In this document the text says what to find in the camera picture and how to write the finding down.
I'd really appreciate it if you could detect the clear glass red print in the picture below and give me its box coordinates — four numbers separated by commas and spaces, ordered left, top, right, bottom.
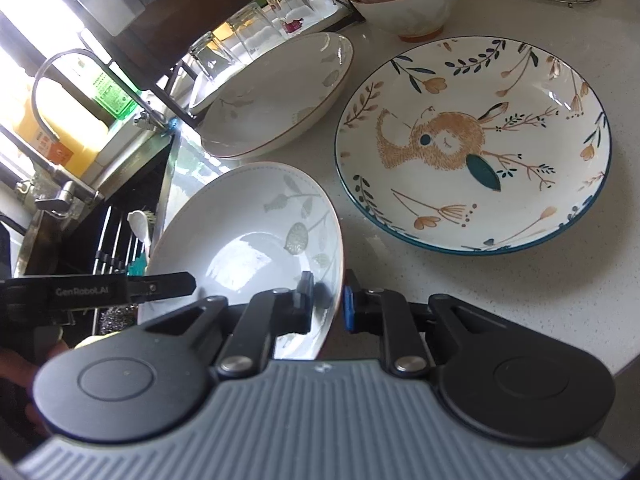
266, 0, 317, 37

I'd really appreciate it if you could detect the black roll-up drying rack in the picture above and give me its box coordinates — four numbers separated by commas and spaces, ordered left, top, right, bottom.
60, 199, 166, 336

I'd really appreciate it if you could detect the yellow bottle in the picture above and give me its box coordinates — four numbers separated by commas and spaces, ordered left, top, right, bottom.
12, 87, 108, 177

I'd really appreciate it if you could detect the dark scouring pad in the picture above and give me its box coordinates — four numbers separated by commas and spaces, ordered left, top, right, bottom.
98, 306, 138, 335

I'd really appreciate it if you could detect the clear drinking glass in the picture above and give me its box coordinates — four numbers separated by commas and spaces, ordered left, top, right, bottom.
189, 32, 241, 80
228, 2, 284, 60

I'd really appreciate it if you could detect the white pink-handled spoon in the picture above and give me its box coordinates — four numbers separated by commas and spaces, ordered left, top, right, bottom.
127, 209, 155, 260

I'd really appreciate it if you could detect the rabbit floral plate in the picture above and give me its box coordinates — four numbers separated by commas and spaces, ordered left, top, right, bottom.
334, 36, 612, 255

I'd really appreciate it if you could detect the clear drinking glass middle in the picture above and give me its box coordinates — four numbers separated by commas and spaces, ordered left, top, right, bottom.
228, 2, 284, 60

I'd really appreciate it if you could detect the clear drinking glass left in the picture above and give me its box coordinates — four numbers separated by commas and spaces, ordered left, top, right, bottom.
189, 32, 241, 80

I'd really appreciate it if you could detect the white leaf-pattern plate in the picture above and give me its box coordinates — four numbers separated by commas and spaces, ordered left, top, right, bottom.
196, 32, 355, 160
138, 162, 344, 360

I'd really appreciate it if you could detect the dark shelf rack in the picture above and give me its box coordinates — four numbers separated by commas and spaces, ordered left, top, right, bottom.
60, 0, 367, 129

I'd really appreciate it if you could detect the person's left hand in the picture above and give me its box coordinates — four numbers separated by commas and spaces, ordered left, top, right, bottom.
1, 349, 46, 434

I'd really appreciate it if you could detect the chrome kitchen faucet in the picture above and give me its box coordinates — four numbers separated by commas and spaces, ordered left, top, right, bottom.
28, 48, 167, 148

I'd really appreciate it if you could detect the green dish soap bottle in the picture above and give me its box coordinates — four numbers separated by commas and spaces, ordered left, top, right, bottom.
75, 56, 137, 122

